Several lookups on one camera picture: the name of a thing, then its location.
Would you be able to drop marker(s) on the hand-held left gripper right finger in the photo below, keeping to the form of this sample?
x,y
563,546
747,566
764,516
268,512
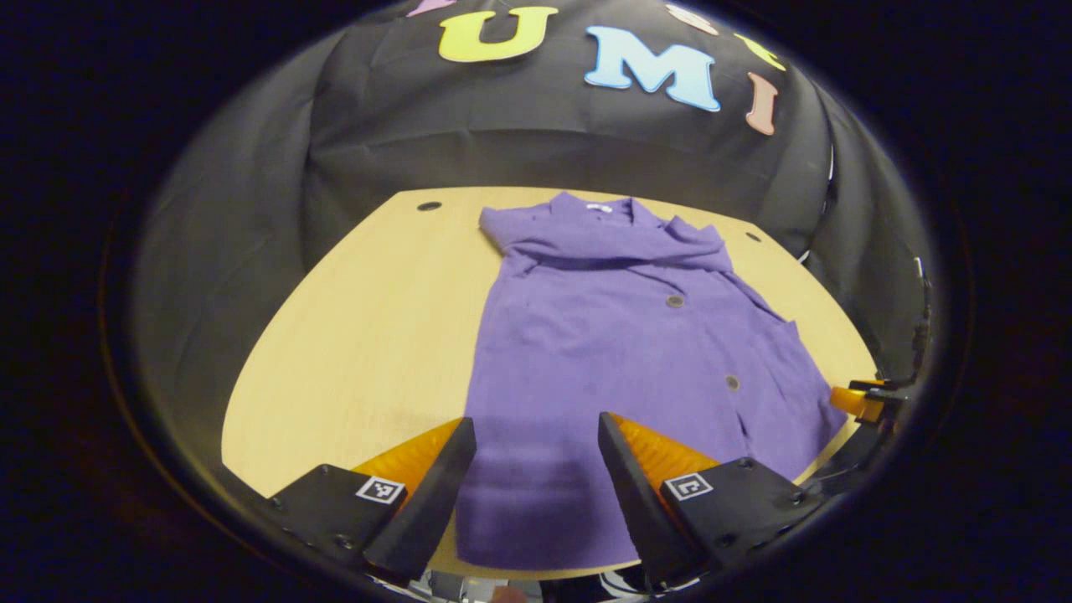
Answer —
x,y
636,494

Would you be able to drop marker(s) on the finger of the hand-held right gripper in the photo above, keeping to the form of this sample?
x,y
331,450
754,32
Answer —
x,y
854,402
863,456

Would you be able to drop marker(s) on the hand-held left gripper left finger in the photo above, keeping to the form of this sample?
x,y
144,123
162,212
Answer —
x,y
419,511

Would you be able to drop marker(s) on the purple button shirt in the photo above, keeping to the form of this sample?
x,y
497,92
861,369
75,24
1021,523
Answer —
x,y
611,360

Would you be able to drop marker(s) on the black backdrop cloth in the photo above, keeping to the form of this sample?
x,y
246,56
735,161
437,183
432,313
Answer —
x,y
469,142

